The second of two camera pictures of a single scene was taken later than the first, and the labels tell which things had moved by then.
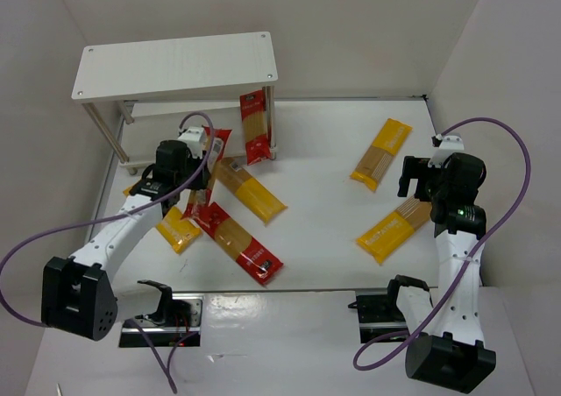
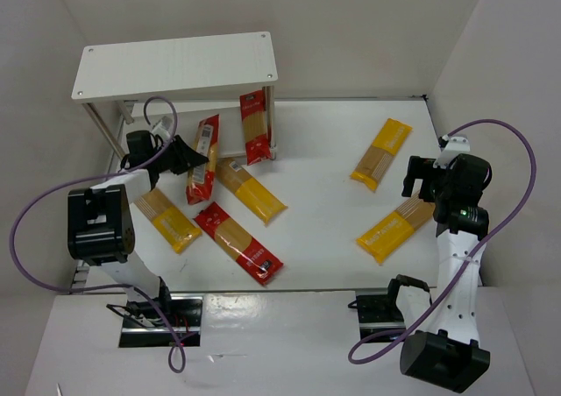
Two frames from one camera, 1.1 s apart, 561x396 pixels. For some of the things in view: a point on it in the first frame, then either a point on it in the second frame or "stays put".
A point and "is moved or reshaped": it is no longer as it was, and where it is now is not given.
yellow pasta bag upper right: (376, 159) stays put
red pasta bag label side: (213, 215) is moved or reshaped
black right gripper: (412, 177) stays put
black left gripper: (198, 168) -> (178, 156)
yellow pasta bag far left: (179, 233) stays put
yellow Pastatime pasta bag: (385, 236) stays put
